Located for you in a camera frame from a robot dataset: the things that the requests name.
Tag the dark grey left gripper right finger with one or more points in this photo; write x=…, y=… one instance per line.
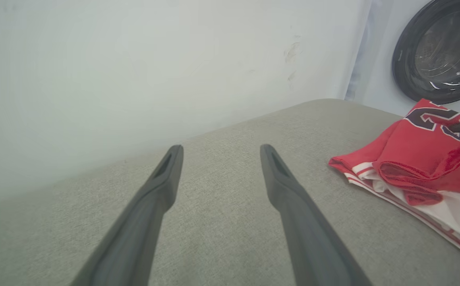
x=309, y=238

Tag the round dark washing machine door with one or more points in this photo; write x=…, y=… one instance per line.
x=406, y=79

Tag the white washing machine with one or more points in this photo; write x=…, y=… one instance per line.
x=377, y=79

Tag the red white basketball jersey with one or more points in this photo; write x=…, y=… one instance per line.
x=412, y=147

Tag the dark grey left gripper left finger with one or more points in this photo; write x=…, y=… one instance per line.
x=142, y=226

